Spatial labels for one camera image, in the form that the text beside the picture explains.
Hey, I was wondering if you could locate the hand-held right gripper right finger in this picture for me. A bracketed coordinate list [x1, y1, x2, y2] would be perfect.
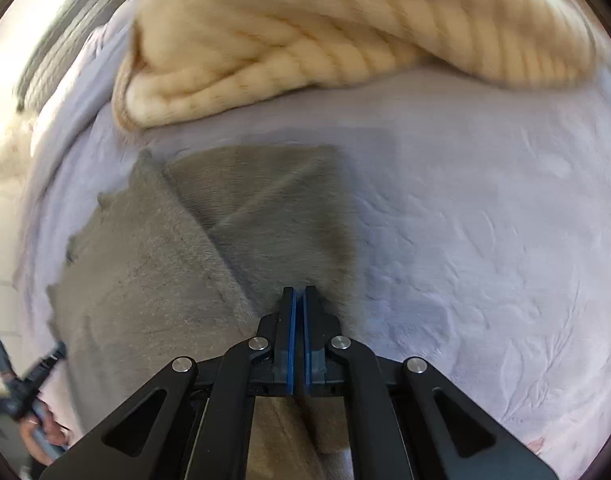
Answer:
[302, 285, 559, 480]

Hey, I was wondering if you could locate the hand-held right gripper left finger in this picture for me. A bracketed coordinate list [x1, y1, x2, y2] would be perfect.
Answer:
[38, 286, 298, 480]

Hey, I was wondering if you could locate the grey knit sweater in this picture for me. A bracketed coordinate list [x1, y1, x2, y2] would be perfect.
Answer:
[45, 144, 376, 480]

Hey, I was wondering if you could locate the person's left hand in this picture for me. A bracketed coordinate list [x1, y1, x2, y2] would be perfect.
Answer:
[18, 399, 72, 463]

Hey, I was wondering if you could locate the lavender embossed bedspread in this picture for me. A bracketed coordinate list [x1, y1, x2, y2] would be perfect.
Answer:
[12, 0, 611, 480]

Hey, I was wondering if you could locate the cream striped fluffy blanket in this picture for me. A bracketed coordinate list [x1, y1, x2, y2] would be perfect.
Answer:
[105, 0, 599, 133]

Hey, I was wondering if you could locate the grey quilted pillow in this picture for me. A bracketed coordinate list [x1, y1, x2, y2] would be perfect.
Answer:
[16, 0, 121, 113]

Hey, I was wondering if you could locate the grey duvet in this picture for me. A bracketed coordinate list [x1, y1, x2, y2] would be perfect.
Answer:
[30, 2, 141, 161]

